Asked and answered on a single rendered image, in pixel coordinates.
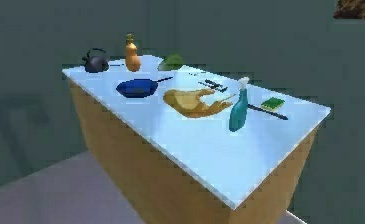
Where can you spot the wooden counter with pale top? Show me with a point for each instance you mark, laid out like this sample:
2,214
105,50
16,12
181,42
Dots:
203,156

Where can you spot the blue frying pan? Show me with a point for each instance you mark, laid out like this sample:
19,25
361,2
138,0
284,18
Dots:
138,88

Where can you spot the teal spray bottle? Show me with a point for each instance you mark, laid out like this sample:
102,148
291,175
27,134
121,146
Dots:
239,111

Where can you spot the orange soap bottle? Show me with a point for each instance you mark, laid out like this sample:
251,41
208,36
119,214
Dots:
132,56

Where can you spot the black long utensil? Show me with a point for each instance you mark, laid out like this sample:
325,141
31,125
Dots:
270,112

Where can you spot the green and yellow sponge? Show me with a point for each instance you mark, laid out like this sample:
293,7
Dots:
272,103

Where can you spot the black kettle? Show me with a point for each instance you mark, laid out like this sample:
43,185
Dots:
96,63

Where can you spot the brown framed picture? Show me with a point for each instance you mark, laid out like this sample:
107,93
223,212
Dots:
354,9

